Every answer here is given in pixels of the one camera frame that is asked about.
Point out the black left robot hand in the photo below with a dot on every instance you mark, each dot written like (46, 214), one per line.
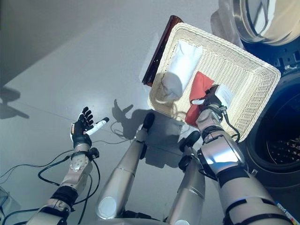
(80, 131)

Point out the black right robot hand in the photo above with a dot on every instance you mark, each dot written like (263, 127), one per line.
(224, 96)

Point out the red cloth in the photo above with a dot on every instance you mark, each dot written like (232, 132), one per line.
(201, 84)

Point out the white cloth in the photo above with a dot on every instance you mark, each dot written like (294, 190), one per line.
(185, 63)

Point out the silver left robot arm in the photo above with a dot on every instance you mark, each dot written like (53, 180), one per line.
(75, 173)

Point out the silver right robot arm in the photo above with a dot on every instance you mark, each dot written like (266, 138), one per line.
(222, 159)

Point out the grey front-load washing machine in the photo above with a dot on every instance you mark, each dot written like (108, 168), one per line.
(286, 93)

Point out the round washing machine door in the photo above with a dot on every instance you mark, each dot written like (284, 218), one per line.
(246, 23)

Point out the white wicker basket tray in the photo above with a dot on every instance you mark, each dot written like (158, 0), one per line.
(239, 77)

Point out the silver left robot leg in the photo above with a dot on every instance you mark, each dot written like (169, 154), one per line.
(124, 173)

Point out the dark brown wooden stool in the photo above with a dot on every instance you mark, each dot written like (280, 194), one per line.
(159, 51)

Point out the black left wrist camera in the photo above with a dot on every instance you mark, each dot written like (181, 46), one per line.
(94, 152)

